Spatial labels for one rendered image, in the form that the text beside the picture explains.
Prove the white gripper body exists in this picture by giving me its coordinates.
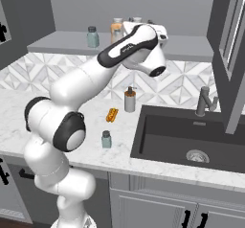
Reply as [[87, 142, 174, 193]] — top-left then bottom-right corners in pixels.
[[122, 20, 169, 42]]

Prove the orange condiment bottle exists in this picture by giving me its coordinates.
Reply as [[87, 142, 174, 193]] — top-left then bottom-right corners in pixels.
[[110, 17, 125, 45]]

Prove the teal shaker with dark cap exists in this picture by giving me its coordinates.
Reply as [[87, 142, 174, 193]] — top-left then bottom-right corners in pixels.
[[86, 25, 100, 49], [100, 129, 113, 149]]

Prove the grey cabinet shelf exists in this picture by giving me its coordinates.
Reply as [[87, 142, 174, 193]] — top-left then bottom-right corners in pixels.
[[26, 30, 215, 63]]

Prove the dark grey cabinet front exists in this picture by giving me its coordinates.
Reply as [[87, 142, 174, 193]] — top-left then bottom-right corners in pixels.
[[7, 163, 113, 228]]

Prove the grey base cabinet door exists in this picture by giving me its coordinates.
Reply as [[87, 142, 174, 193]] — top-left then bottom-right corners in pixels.
[[192, 202, 245, 228], [118, 189, 199, 228], [0, 155, 33, 225]]

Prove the hot dog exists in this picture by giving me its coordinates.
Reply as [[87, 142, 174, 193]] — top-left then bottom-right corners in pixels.
[[105, 107, 120, 124]]

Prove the dark grey tap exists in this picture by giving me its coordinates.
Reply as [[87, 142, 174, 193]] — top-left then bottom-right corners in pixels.
[[194, 85, 220, 118]]

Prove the black sink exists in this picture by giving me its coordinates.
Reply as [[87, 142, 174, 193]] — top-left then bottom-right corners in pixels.
[[129, 104, 245, 174]]

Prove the black cabinet door handle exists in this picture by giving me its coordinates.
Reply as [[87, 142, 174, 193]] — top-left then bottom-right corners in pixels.
[[0, 158, 11, 187], [181, 209, 192, 228], [196, 212, 210, 228], [0, 21, 8, 43]]

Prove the black cabinet front handle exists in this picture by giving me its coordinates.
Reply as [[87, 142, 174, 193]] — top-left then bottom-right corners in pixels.
[[18, 168, 36, 181]]

